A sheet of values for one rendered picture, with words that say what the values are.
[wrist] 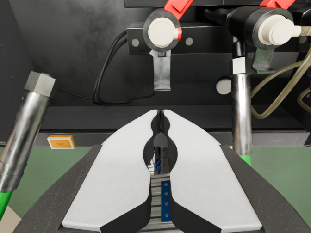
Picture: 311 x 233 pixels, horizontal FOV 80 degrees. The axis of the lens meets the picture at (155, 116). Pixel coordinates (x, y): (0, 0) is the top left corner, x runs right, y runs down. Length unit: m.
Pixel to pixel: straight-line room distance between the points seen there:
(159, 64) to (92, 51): 0.33
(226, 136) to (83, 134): 0.31
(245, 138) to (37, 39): 0.47
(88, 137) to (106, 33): 0.23
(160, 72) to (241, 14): 0.09
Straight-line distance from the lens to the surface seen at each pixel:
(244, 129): 0.20
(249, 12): 0.19
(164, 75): 0.16
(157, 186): 0.87
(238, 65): 0.21
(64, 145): 0.46
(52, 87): 0.17
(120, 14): 0.45
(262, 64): 0.18
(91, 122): 0.46
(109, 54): 0.29
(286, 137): 0.49
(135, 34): 0.29
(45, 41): 0.52
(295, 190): 2.54
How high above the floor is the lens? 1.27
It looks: 58 degrees down
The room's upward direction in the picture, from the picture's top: 177 degrees counter-clockwise
